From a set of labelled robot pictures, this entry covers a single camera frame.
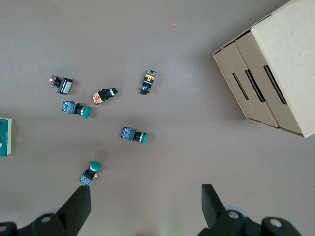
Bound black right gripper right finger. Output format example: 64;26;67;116
198;184;302;236

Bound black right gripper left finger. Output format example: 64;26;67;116
17;186;92;236

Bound green load switch block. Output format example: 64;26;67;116
0;118;12;157

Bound brown cardboard box with slots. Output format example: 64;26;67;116
212;0;315;138

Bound green mushroom pushbutton switch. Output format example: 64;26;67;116
62;100;92;119
121;126;149;145
79;160;103;186

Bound black selector switch orange base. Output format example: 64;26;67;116
91;87;119;105

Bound black switch pink tip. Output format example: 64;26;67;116
48;75;74;96

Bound black switch orange contact block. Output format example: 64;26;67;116
139;69;158;95

